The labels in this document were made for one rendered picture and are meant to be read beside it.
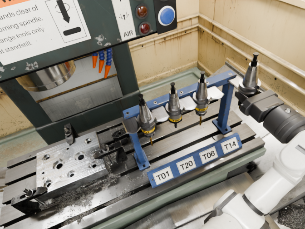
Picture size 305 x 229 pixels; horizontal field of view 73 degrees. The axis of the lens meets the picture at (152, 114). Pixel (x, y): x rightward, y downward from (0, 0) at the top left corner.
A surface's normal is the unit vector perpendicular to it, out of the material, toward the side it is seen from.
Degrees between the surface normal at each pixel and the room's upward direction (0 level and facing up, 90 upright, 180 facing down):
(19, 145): 0
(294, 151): 39
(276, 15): 90
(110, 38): 90
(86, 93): 90
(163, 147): 0
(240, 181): 7
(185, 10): 90
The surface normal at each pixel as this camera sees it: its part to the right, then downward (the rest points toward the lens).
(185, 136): -0.14, -0.68
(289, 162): -0.68, -0.31
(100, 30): 0.37, 0.64
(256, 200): -0.57, -0.19
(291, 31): -0.92, 0.36
